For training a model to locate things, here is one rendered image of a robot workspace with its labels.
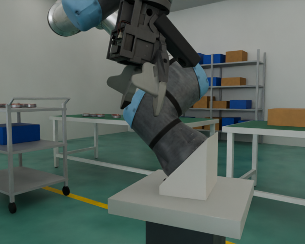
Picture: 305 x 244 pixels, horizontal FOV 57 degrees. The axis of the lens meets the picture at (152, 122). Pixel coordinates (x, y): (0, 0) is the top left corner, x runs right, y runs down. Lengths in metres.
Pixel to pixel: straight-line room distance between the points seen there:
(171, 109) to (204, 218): 0.30
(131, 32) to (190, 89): 0.36
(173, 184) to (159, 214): 0.09
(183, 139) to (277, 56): 6.10
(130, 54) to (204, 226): 0.39
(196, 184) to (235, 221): 0.14
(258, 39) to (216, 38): 1.02
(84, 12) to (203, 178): 0.45
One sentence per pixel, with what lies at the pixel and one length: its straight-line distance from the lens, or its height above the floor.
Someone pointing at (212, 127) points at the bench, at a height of 0.65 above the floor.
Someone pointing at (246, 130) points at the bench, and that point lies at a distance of 2.53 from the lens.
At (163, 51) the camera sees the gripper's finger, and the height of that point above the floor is 1.07.
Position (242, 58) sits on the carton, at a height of 1.85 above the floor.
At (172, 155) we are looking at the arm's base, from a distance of 0.72.
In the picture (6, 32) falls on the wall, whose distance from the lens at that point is 6.51.
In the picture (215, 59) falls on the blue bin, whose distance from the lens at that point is 6.59.
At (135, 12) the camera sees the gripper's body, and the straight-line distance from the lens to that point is 0.51.
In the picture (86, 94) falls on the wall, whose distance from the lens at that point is 7.52.
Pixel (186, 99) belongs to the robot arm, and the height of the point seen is 0.99.
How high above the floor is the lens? 0.99
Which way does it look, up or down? 5 degrees down
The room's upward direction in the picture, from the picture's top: straight up
